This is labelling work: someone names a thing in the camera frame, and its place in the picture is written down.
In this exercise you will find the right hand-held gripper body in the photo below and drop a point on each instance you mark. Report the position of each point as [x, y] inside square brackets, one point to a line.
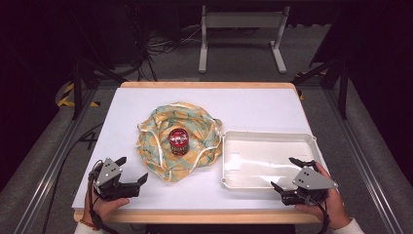
[310, 185]

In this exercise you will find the red metal can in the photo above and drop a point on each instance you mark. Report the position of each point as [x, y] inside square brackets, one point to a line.
[178, 141]

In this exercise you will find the white metal stand frame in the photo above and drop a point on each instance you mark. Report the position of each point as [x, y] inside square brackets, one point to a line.
[242, 20]

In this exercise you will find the white plastic tray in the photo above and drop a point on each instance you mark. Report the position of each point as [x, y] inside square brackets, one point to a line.
[256, 162]

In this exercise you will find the person's right hand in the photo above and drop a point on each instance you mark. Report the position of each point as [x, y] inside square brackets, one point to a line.
[336, 206]

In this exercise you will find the white table cover sheet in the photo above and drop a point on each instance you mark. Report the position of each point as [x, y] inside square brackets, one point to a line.
[246, 107]

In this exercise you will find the person's left hand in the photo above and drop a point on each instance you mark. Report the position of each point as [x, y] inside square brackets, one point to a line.
[107, 205]

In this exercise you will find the aluminium floor rail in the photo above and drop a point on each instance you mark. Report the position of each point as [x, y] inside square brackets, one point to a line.
[48, 175]
[360, 156]

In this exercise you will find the yellow black hazard tape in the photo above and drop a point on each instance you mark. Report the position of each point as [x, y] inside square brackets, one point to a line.
[66, 97]

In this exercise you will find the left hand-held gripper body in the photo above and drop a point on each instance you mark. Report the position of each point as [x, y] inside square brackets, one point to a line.
[108, 174]

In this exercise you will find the black tripod stand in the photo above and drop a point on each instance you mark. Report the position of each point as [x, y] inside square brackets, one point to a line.
[78, 87]
[341, 84]

